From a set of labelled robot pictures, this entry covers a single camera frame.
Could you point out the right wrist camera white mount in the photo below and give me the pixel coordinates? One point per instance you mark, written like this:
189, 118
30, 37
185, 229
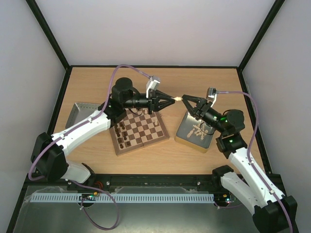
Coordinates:
211, 95

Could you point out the wooden chess board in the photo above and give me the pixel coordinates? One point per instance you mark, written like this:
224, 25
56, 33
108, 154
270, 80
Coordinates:
142, 130

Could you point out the gold metal tin tray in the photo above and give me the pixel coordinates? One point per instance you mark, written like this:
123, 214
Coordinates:
193, 142

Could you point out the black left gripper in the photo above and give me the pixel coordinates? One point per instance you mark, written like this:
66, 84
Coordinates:
153, 102

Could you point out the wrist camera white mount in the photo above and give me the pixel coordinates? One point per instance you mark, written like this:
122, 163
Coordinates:
211, 95
152, 84

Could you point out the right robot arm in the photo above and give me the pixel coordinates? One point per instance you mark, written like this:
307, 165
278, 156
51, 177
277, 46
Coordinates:
272, 211

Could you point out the dark chess pieces group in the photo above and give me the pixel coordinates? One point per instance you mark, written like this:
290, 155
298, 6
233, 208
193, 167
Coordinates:
122, 136

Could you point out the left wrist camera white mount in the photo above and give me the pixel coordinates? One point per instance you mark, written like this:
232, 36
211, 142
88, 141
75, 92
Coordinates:
152, 84

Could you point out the light blue slotted cable duct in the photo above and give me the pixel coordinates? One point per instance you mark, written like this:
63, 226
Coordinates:
121, 198

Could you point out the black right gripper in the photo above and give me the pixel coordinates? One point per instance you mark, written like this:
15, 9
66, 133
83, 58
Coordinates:
201, 108

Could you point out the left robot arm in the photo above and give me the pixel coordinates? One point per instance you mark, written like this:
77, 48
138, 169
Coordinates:
50, 151

